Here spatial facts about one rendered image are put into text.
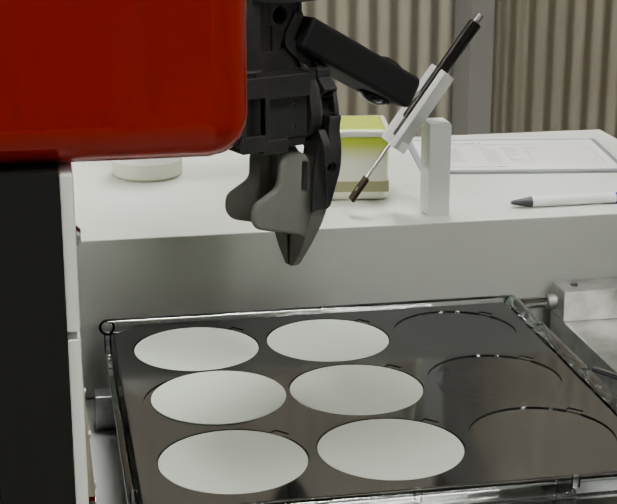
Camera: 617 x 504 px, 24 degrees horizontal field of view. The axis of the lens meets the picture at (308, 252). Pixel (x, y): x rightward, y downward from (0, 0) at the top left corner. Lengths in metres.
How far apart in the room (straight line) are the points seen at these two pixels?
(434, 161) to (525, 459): 0.39
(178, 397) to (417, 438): 0.19
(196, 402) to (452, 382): 0.20
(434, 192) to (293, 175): 0.29
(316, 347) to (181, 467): 0.24
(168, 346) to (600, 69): 2.67
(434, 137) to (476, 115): 2.21
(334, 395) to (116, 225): 0.31
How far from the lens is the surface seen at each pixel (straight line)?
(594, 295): 1.32
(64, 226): 0.41
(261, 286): 1.28
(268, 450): 1.00
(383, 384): 1.11
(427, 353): 1.17
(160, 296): 1.27
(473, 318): 1.25
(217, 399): 1.08
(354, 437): 1.02
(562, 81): 3.71
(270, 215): 1.05
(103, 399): 1.22
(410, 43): 3.50
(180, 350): 1.18
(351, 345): 1.18
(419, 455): 0.99
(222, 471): 0.97
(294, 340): 1.19
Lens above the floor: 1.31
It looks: 17 degrees down
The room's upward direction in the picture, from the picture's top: straight up
